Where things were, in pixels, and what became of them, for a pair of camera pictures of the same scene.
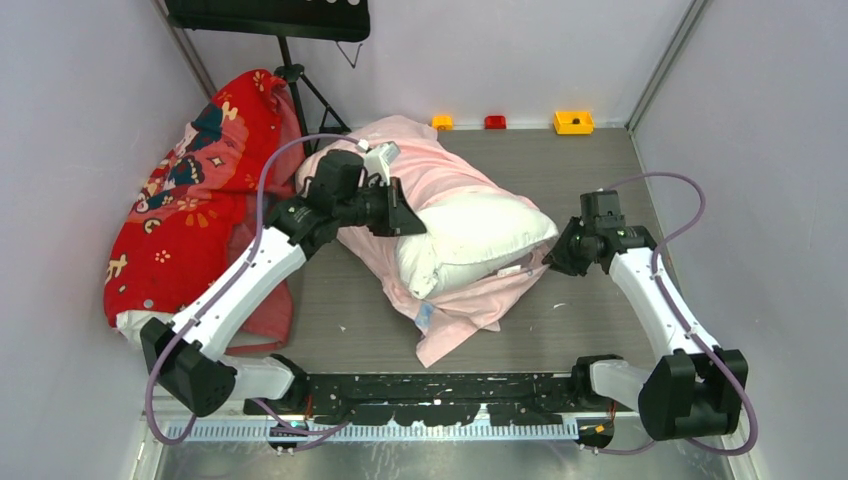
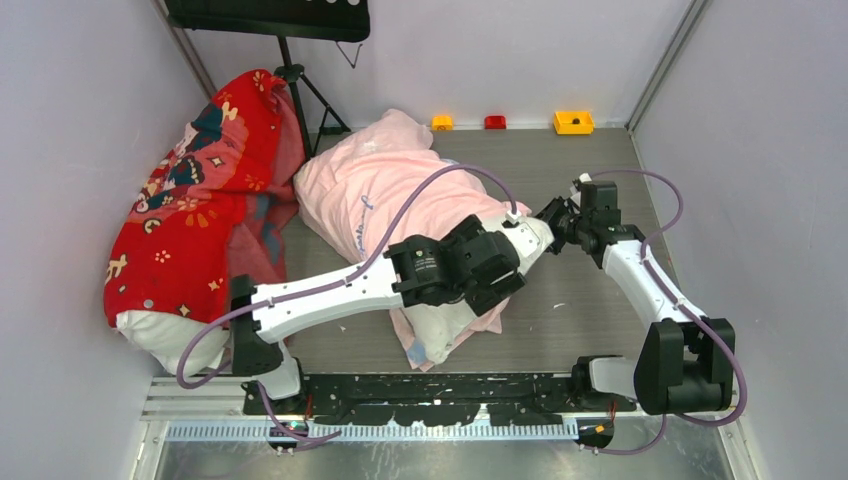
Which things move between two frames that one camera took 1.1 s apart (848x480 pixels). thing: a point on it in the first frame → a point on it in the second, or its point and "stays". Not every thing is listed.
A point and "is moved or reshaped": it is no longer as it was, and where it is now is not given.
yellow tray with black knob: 573,122 stays
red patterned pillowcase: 195,210 stays
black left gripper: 398,217 → 485,296
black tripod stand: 294,73 stays
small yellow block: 442,122 stays
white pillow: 467,238 is moved or reshaped
